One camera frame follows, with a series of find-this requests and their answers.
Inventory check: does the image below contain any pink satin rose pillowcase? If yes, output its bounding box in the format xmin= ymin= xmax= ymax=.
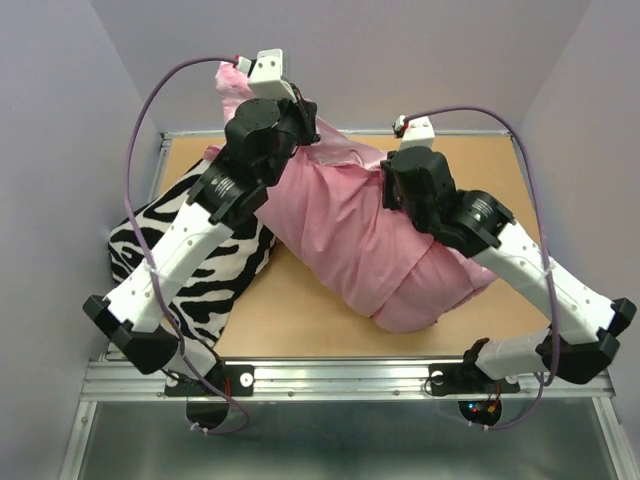
xmin=204 ymin=65 xmax=496 ymax=314

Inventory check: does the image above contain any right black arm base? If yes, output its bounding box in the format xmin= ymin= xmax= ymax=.
xmin=423 ymin=362 xmax=521 ymax=397

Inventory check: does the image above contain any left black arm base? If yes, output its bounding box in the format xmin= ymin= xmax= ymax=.
xmin=163 ymin=360 xmax=255 ymax=399

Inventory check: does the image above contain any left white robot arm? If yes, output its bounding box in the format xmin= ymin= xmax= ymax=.
xmin=83 ymin=98 xmax=320 ymax=394

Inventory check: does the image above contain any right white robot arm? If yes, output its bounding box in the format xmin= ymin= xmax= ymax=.
xmin=382 ymin=146 xmax=637 ymax=390

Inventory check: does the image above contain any zebra striped pillow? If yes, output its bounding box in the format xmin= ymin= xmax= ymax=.
xmin=135 ymin=159 xmax=276 ymax=345

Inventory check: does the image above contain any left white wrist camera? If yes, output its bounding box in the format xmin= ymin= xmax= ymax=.
xmin=235 ymin=48 xmax=296 ymax=102

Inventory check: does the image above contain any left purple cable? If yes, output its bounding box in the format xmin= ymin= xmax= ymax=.
xmin=122 ymin=57 xmax=251 ymax=436

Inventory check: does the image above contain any purple cable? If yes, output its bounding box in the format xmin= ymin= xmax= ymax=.
xmin=122 ymin=57 xmax=251 ymax=436
xmin=409 ymin=105 xmax=559 ymax=432

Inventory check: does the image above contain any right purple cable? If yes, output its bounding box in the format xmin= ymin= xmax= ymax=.
xmin=409 ymin=105 xmax=559 ymax=432

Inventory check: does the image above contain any aluminium frame rail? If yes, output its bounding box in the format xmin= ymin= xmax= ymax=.
xmin=79 ymin=355 xmax=616 ymax=402

